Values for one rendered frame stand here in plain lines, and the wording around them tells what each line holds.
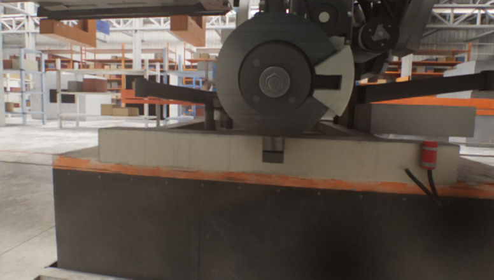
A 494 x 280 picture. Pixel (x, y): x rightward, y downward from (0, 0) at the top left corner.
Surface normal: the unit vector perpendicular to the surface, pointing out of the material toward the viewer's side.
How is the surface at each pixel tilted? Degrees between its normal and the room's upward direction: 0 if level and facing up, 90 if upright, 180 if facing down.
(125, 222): 90
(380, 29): 90
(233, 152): 90
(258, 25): 104
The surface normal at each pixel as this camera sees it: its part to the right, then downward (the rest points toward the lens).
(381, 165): -0.13, 0.08
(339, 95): -0.13, 0.32
